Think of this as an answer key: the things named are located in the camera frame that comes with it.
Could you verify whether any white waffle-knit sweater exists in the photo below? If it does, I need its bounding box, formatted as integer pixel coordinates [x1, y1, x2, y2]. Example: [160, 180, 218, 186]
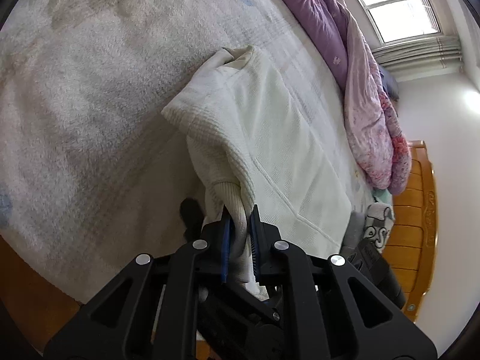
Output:
[162, 46, 352, 299]

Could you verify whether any wooden bed footboard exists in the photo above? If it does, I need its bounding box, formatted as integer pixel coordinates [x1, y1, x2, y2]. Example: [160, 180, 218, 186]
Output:
[383, 141, 438, 322]

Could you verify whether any white fleece bed blanket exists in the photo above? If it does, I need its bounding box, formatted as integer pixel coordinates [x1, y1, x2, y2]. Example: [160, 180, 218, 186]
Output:
[1, 0, 375, 302]

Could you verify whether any pink purple floral quilt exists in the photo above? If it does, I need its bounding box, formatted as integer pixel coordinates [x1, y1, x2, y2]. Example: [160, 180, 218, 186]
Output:
[282, 0, 412, 195]

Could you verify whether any window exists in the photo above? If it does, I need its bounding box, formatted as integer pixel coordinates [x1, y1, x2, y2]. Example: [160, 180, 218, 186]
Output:
[359, 0, 442, 44]

